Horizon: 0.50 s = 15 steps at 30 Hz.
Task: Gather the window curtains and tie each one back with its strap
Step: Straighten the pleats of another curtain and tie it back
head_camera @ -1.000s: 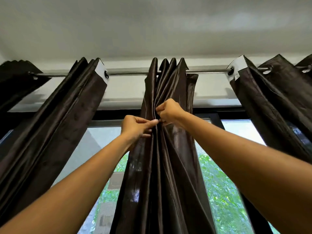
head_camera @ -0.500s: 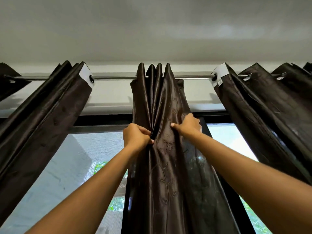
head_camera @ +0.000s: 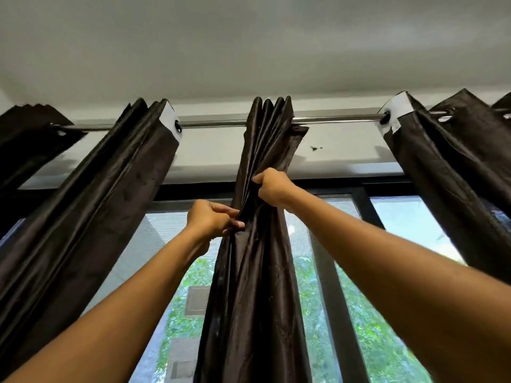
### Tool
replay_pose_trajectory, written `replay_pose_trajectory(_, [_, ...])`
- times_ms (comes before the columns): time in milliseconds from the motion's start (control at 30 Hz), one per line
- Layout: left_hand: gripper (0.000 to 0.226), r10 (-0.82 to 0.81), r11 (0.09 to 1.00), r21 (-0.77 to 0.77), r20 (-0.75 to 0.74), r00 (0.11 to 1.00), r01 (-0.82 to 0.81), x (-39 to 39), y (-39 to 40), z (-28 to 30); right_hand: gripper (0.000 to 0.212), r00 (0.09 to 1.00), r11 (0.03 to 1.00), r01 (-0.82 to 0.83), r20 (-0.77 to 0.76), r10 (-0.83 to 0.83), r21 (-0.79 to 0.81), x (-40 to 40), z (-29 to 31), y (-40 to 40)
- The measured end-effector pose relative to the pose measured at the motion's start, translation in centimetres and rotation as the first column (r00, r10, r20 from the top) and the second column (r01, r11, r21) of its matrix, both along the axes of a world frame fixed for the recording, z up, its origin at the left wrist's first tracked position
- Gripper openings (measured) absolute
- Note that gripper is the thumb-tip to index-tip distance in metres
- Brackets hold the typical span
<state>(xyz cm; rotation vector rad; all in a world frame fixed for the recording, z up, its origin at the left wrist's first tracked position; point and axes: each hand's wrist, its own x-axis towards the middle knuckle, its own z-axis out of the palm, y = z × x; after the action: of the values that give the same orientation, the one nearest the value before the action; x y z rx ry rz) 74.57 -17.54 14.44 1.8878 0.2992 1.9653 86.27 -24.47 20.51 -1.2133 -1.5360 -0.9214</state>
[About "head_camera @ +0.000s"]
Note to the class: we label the person's right hand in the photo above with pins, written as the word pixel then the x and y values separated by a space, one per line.
pixel 275 187

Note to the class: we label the person's right forearm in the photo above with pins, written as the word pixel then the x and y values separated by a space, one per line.
pixel 419 295

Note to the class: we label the dark brown curtain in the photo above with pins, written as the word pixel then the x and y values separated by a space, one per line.
pixel 24 147
pixel 451 175
pixel 80 235
pixel 255 315

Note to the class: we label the green trees outside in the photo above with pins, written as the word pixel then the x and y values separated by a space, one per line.
pixel 379 347

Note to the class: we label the person's left hand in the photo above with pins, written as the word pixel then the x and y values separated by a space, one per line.
pixel 209 221

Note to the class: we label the paper notices on window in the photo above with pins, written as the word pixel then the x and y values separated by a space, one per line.
pixel 181 362

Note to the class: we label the person's left forearm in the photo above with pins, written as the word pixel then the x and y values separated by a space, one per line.
pixel 111 319

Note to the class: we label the silver metal curtain rod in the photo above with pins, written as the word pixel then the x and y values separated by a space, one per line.
pixel 339 118

